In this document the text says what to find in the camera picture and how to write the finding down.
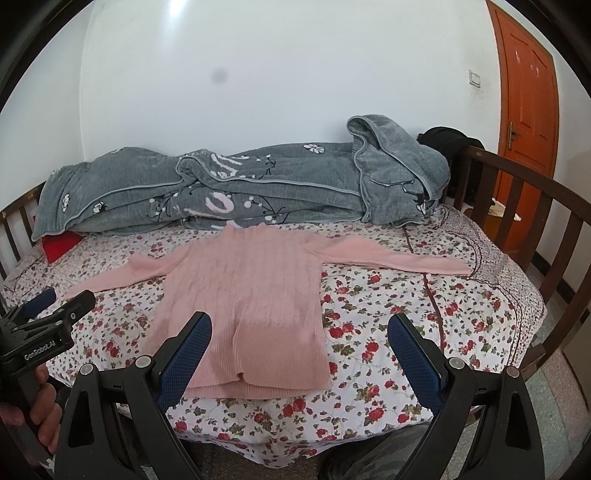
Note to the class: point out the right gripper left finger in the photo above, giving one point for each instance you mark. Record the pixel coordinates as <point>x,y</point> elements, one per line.
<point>115,423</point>

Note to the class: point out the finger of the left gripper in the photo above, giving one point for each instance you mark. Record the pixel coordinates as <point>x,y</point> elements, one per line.
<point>69,310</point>
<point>32,308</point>

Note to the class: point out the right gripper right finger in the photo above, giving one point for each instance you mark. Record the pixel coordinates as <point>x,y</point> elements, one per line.
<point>507,443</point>

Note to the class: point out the pink knit sweater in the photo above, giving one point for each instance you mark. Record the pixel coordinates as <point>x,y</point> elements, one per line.
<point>261,287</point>

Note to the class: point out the black clothing on footboard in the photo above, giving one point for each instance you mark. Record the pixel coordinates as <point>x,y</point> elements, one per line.
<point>451,143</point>

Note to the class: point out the person's left hand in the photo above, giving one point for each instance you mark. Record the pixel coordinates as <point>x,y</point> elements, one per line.
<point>45,412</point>

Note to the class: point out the red pillow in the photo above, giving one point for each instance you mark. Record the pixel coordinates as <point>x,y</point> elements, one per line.
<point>56,246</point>

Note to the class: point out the grey floral quilt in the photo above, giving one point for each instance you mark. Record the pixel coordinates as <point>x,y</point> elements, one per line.
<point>381,176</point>

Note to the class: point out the orange wooden door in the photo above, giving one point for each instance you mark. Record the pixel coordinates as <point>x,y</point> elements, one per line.
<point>529,124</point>

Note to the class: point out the white wall switch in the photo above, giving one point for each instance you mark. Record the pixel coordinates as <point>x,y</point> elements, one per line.
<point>474,79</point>

